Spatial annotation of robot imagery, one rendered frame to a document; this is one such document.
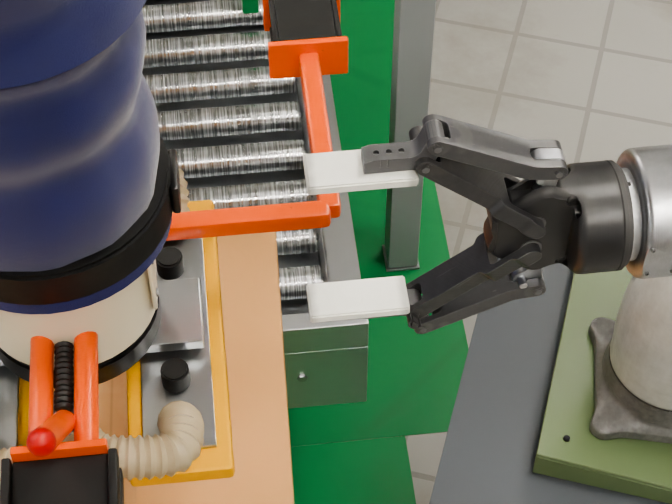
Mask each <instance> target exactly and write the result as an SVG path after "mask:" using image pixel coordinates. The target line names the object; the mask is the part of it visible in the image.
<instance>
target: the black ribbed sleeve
mask: <svg viewBox="0 0 672 504"><path fill-rule="evenodd" d="M54 348H55V351H54V354H55V357H54V359H55V362H54V365H55V367H54V370H55V372H54V376H55V377H54V381H55V383H54V387H55V389H54V393H55V394H54V404H55V405H54V410H55V411H56V412H57V411H59V410H68V411H70V412H71V411H72V410H73V408H74V406H73V402H74V400H73V391H74V390H73V386H74V384H73V380H74V378H73V374H74V372H73V368H74V367H73V363H74V361H73V358H74V356H73V353H74V351H73V348H74V345H73V344H72V343H70V342H68V341H61V342H58V343H56V344H55V346H54Z"/></svg>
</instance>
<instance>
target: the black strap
mask: <svg viewBox="0 0 672 504"><path fill-rule="evenodd" d="M181 210H182V208H181V191H180V174H179V165H178V158H177V151H176V150H175V149H169V151H168V152H167V149H166V146H165V144H164V141H163V139H162V138H161V136H160V153H159V161H158V168H157V175H156V181H155V188H154V194H153V197H152V199H151V202H150V204H149V206H148V209H147V210H146V211H145V212H144V213H143V214H142V215H141V216H140V217H139V219H138V220H137V221H136V222H135V223H134V224H133V225H132V226H131V227H130V228H129V229H128V230H127V231H126V232H125V233H124V234H123V235H122V236H121V237H120V238H119V239H118V240H117V241H116V242H114V243H113V244H112V245H110V246H108V247H106V248H104V249H102V250H100V251H98V252H96V253H94V254H92V255H90V256H87V257H85V258H82V259H80V260H78V261H75V262H73V263H71V264H68V265H66V266H63V267H61V268H57V269H51V270H46V271H37V272H1V271H0V302H4V303H11V304H21V305H47V304H54V303H61V302H67V301H71V300H75V299H78V298H82V297H85V296H89V295H91V294H94V293H96V292H98V291H101V290H103V289H106V288H108V287H110V286H111V285H113V284H115V283H116V282H118V281H120V280H122V279H123V278H125V277H126V276H128V275H129V274H130V273H131V272H133V271H134V270H135V269H137V268H138V267H139V266H140V265H141V264H142V263H143V262H144V261H145V260H146V259H147V258H148V257H149V256H150V255H151V254H152V253H153V252H154V250H155V249H156V247H157V246H158V244H159V243H160V242H161V240H162V239H163V237H164V234H165V232H166V230H167V228H168V226H169V224H170V220H171V216H172V212H174V213H180V212H181Z"/></svg>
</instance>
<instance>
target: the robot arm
mask: <svg viewBox="0 0 672 504"><path fill-rule="evenodd" d="M422 124H423V126H415V127H413V128H411V129H410V131H409V138H410V141H406V142H395V143H386V144H384V143H383V144H371V145H367V146H364V147H361V149H359V150H348V151H336V152H324V153H312V154H304V156H303V165H304V172H305V180H306V187H307V194H309V195H318V194H329V193H341V192H352V191H364V190H375V189H387V188H399V187H410V186H417V184H418V183H419V178H418V174H419V175H421V176H423V177H425V178H427V179H429V180H431V181H433V182H435V183H437V184H439V185H441V186H443V187H445V188H447V189H449V190H451V191H453V192H455V193H457V194H459V195H461V196H463V197H465V198H467V199H469V200H471V201H473V202H475V203H477V204H479V205H481V206H483V207H485V208H486V210H487V214H488V216H487V218H486V220H485V222H484V227H483V231H484V232H483V233H481V234H480V235H478V236H477V238H476V240H475V242H474V244H473V245H472V246H470V247H468V248H467V249H465V250H463V251H462V252H460V253H458V254H457V255H455V256H453V257H451V258H450V259H448V260H446V261H445V262H443V263H441V264H440V265H438V266H436V267H435V268H433V269H431V270H429V271H428V272H426V273H424V274H423V275H421V276H419V277H418V278H416V279H414V280H413V281H411V282H409V283H407V284H406V283H405V277H403V276H393V277H382V278H371V279H360V280H349V281H338V282H327V283H316V284H308V286H306V291H307V299H308V307H309V315H310V322H312V323H316V322H327V321H338V320H348V319H359V318H365V319H371V318H375V317H376V318H381V317H392V316H406V317H407V321H408V326H409V327H410V328H412V329H414V330H415V332H416V333H418V334H425V333H428V332H431V331H433V330H436V329H438V328H441V327H444V326H446V325H449V324H452V323H454V322H457V321H460V320H462V319H465V318H468V317H470V316H473V315H476V314H478V313H481V312H484V311H486V310H489V309H492V308H494V307H497V306H499V305H502V304H505V303H507V302H510V301H513V300H517V299H523V298H529V297H535V296H540V295H542V294H544V293H545V292H546V287H545V283H544V279H543V275H542V268H543V267H546V266H549V265H552V264H556V263H560V264H563V265H565V266H567V267H568V268H569V269H570V270H571V271H572V272H573V273H575V274H588V273H599V272H610V271H621V270H622V269H623V268H624V267H626V268H627V270H628V272H629V273H630V274H631V275H633V276H632V278H631V280H630V282H629V284H628V286H627V289H626V291H625V293H624V296H623V299H622V302H621V305H620V308H619V311H618V314H617V317H616V321H614V320H611V319H608V318H604V317H599V318H596V319H594V320H593V321H592V322H591V324H590V327H589V336H590V338H591V341H592V343H593V347H594V395H595V410H594V414H593V417H592V420H591V422H590V431H591V433H592V434H593V435H594V436H595V437H596V438H598V439H601V440H610V439H616V438H629V439H637V440H646V441H654V442H662V443H671V444H672V144H669V145H657V146H646V147H634V148H628V149H626V150H624V151H623V152H622V153H621V155H620V156H619V158H618V160H617V163H615V162H614V161H613V160H604V161H592V162H580V163H570V164H566V161H565V157H564V154H563V150H562V147H561V143H560V142H559V141H558V140H528V139H524V138H521V137H517V136H513V135H510V134H506V133H503V132H499V131H495V130H492V129H488V128H484V127H481V126H477V125H474V124H470V123H466V122H463V121H459V120H456V119H452V118H448V117H445V116H441V115H437V114H429V115H427V116H425V117H424V118H423V120H422ZM445 137H448V138H449V139H447V138H445ZM516 177H518V178H523V179H522V180H519V179H518V178H516ZM497 257H498V258H500V259H501V260H499V261H497ZM421 294H423V295H422V296H421ZM431 312H432V315H430V316H429V313H431Z"/></svg>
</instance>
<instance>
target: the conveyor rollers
mask: <svg viewBox="0 0 672 504"><path fill-rule="evenodd" d="M142 12H143V17H144V22H145V27H146V33H159V32H172V31H185V30H198V29H212V28H225V27H238V26H251V25H264V22H263V3H262V0H259V12H258V13H248V14H244V13H243V12H242V3H241V0H214V1H201V2H187V3H174V4H160V5H147V6H143V8H142ZM268 42H271V39H270V31H255V32H242V33H229V34H215V35H202V36H189V37H176V38H163V39H150V40H146V46H145V56H144V64H143V68H154V67H167V66H180V65H193V64H206V63H219V62H232V61H245V60H258V59H268ZM144 78H145V80H146V82H147V84H148V86H149V88H150V90H151V93H152V95H153V98H154V101H155V104H156V103H169V102H182V101H194V100H207V99H220V98H232V97H245V96H258V95H270V94H283V93H295V91H296V81H298V80H297V77H293V78H280V79H270V77H269V66H262V67H249V68H236V69H223V70H210V71H197V72H184V73H171V74H159V75H146V76H144ZM157 116H158V124H159V132H160V136H161V138H162V139H163V141H167V140H179V139H192V138H204V137H217V136H229V135H241V134H254V133H266V132H279V131H291V130H300V129H301V118H302V112H300V108H299V102H297V101H288V102H275V103H263V104H250V105H238V106H225V107H212V108H200V109H187V110H174V111H162V112H157ZM175 150H176V151H177V158H178V165H179V168H180V169H181V170H182V171H183V172H184V177H183V178H184V179H186V178H198V177H211V176H223V175H235V174H247V173H259V172H271V171H283V170H295V169H304V165H303V156H304V154H307V150H305V146H304V140H302V139H297V140H284V141H272V142H260V143H247V144H235V145H223V146H210V147H198V148H186V149H175ZM187 190H188V191H189V194H188V196H187V197H188V198H189V200H190V201H201V200H212V202H213V203H214V209H225V208H237V207H249V206H260V205H272V204H284V203H296V202H308V201H311V198H313V195H309V194H307V187H306V180H305V179H303V180H291V181H279V182H266V183H254V184H242V185H230V186H218V187H206V188H194V189H187ZM276 237H277V252H278V255H289V254H300V253H312V252H316V251H317V240H319V237H318V233H316V229H315V228H313V229H301V230H289V231H278V232H276ZM279 282H280V296H281V300H293V299H304V298H307V291H306V286H308V284H316V283H324V277H322V275H321V268H320V266H319V265H314V266H303V267H291V268H280V269H279Z"/></svg>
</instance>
